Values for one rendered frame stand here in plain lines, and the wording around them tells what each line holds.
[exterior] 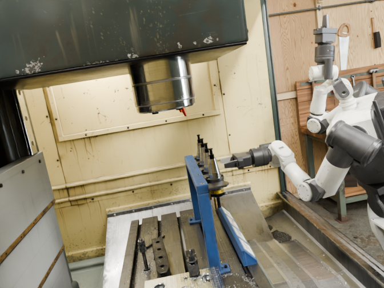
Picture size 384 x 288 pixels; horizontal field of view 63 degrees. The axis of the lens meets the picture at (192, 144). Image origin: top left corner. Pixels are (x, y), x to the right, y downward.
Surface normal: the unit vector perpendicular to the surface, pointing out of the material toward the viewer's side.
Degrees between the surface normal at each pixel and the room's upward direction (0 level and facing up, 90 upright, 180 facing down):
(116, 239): 24
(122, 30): 90
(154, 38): 90
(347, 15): 90
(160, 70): 90
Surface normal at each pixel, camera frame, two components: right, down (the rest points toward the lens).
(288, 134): 0.11, 0.17
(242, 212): -0.09, -0.81
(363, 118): -0.69, -0.36
